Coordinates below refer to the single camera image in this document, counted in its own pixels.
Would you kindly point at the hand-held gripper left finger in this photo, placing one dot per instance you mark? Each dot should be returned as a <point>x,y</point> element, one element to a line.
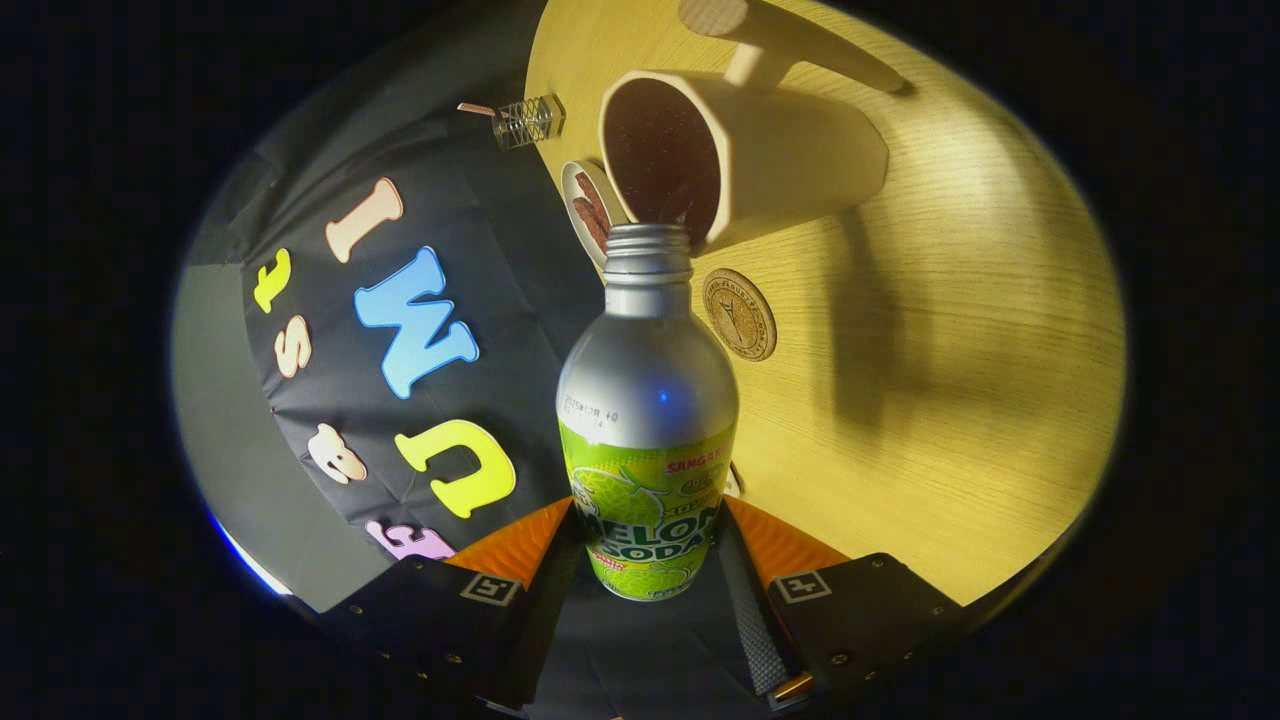
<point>545,620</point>

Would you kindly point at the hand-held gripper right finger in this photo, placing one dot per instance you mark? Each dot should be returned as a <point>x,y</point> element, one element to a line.
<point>750,620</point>

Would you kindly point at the silver green juice bottle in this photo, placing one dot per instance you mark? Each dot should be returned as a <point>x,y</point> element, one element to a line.
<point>645,400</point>

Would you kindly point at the round brown coaster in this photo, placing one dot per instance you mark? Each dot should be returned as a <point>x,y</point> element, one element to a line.
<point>740,315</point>

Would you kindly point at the wooden table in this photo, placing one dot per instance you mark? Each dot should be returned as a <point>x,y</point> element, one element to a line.
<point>950,400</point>

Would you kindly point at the brown sausage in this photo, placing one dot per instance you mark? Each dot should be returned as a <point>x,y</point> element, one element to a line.
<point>596,228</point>
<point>585,190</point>

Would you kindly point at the white oval plate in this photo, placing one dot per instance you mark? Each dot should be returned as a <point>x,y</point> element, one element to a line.
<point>572,195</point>

